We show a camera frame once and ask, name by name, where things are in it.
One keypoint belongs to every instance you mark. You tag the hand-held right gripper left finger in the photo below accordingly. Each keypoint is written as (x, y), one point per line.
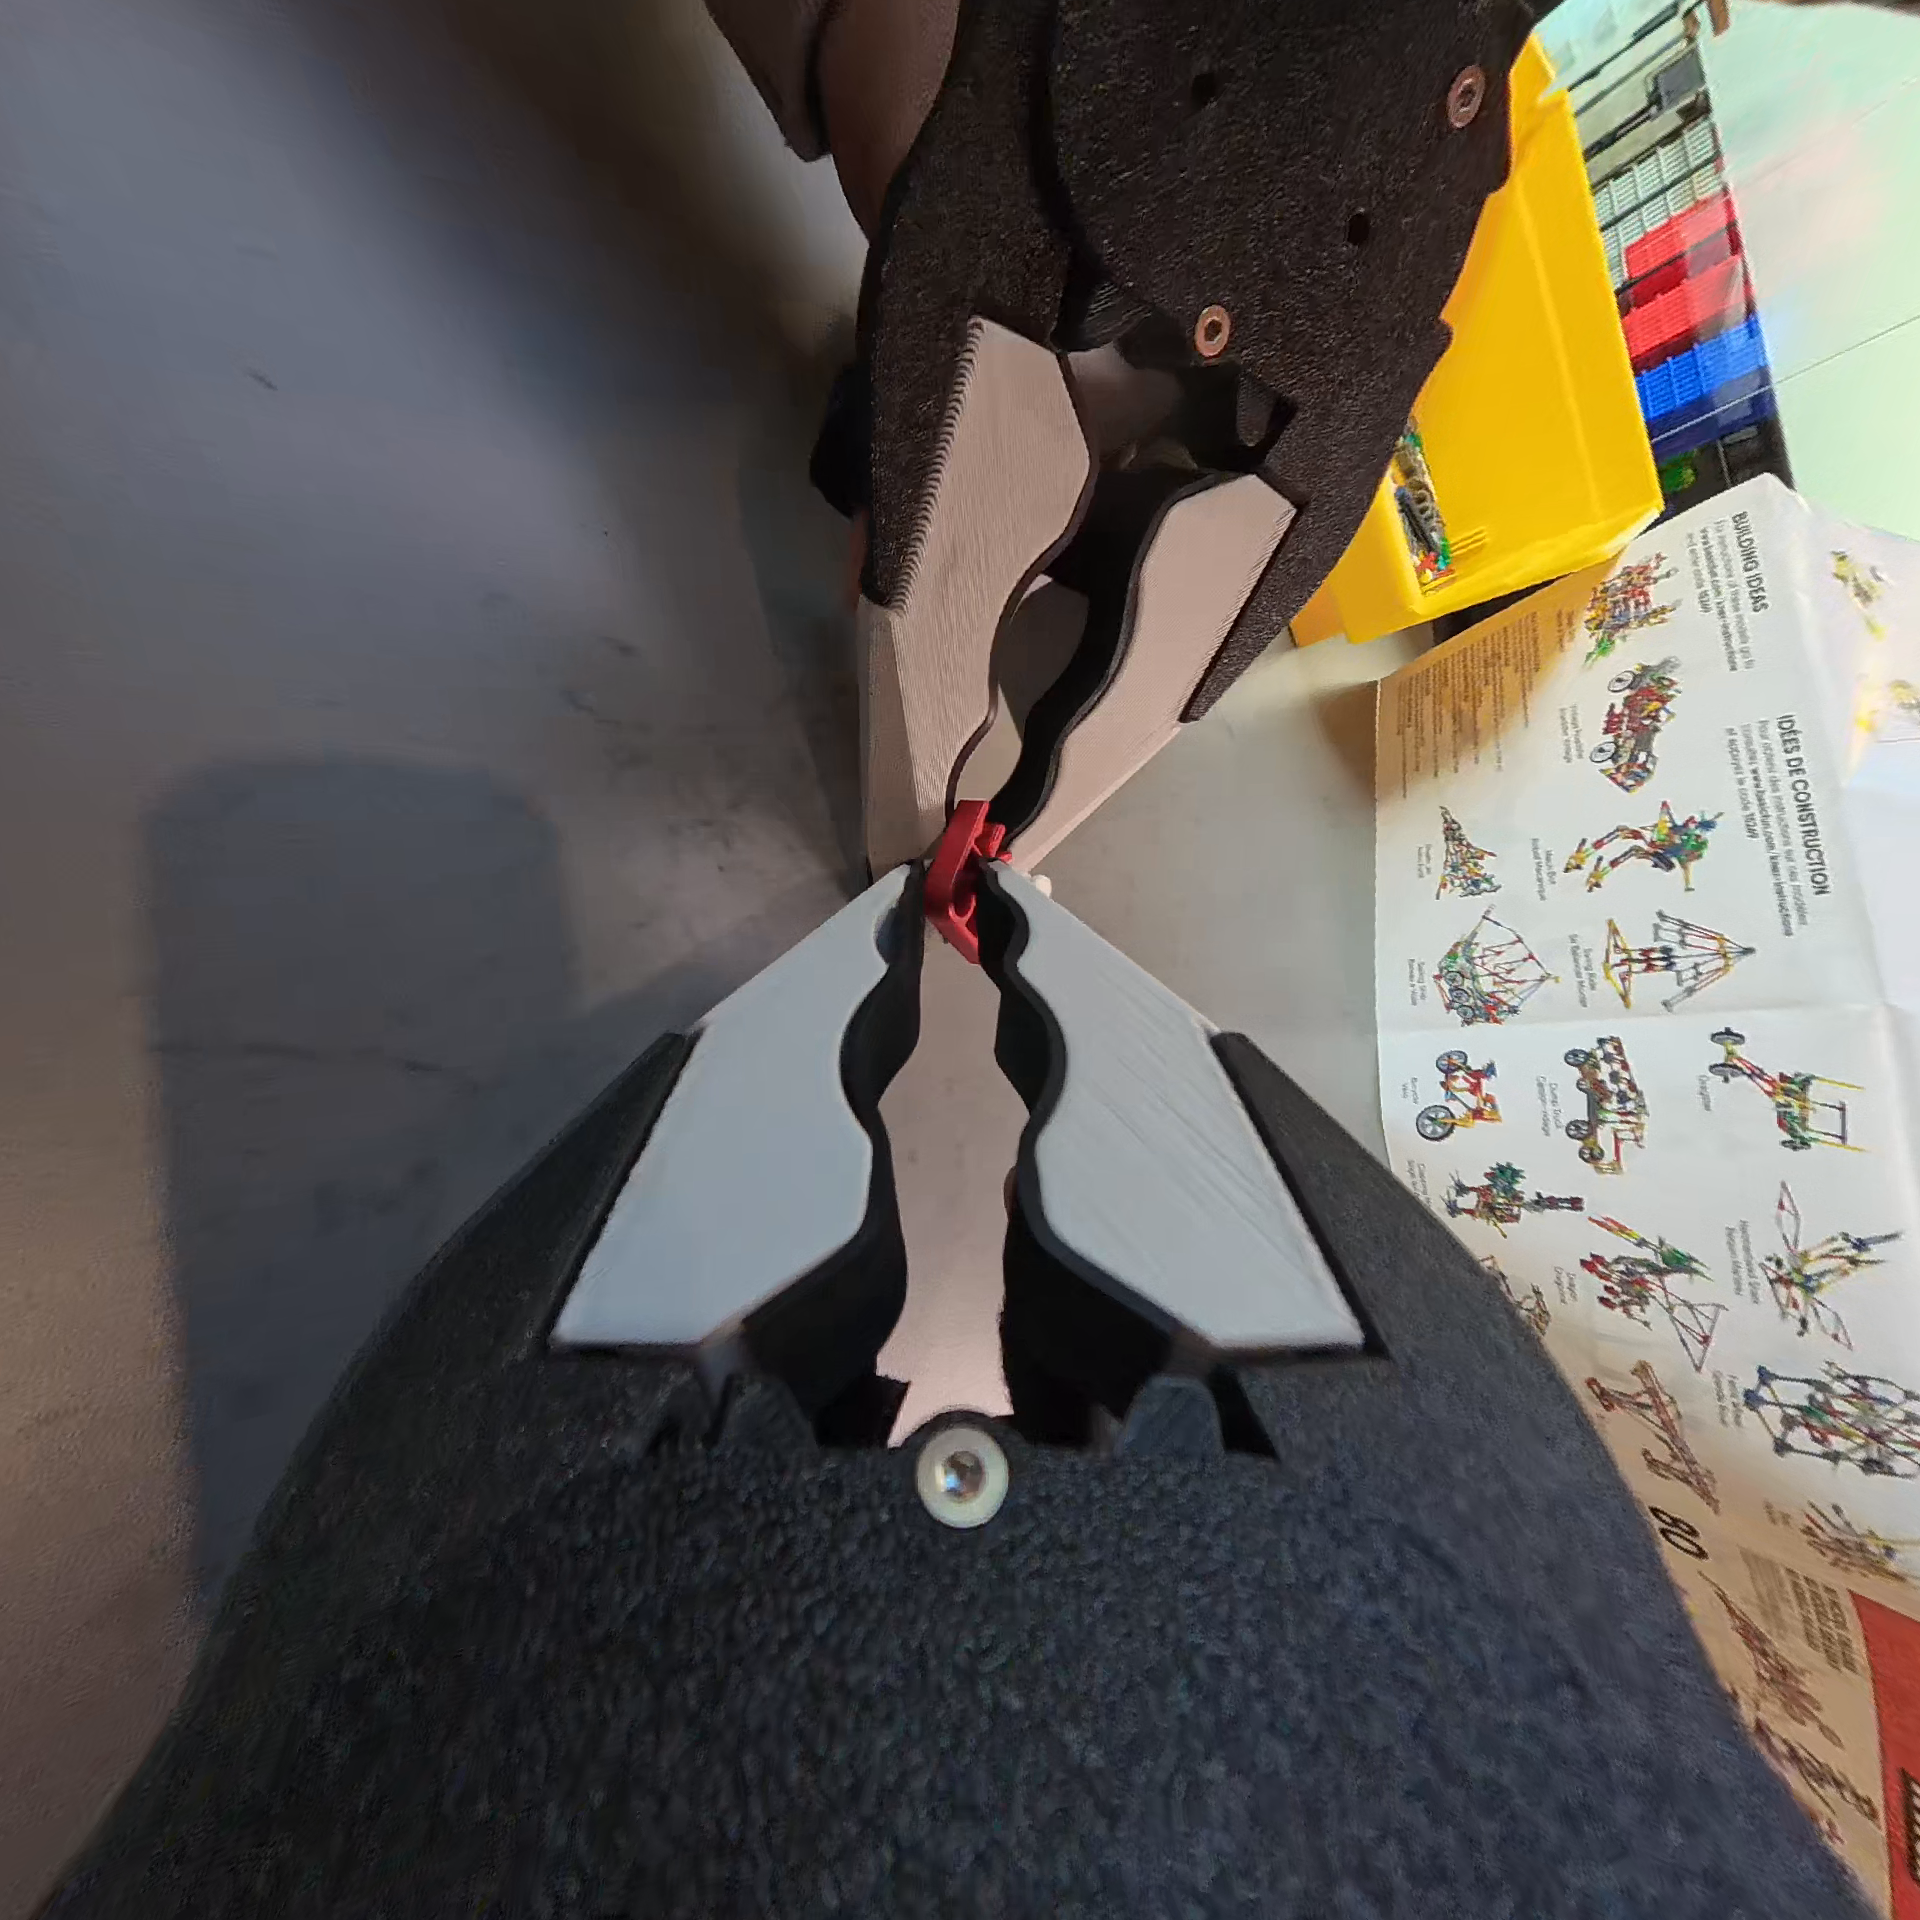
(734, 1186)

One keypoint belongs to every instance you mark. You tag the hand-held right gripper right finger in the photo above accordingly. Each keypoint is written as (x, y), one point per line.
(1186, 1199)

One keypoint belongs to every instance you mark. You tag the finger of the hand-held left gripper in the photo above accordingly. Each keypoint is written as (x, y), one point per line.
(1186, 599)
(975, 525)

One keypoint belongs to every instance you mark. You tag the red toy connector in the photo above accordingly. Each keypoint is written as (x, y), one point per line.
(958, 885)

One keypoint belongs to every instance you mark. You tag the yellow plastic bin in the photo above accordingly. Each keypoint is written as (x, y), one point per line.
(1545, 418)

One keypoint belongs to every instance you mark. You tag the grey desk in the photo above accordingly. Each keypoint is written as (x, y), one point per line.
(375, 452)

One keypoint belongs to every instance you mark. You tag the person's left hand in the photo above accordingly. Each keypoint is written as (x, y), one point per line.
(886, 90)

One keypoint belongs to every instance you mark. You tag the pile of toy pieces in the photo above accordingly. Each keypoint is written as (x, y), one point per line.
(1426, 525)

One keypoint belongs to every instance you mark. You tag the rack of coloured bins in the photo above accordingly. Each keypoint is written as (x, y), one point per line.
(1679, 284)

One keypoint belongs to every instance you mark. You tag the toy instruction sheet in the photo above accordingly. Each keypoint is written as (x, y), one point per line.
(1651, 931)

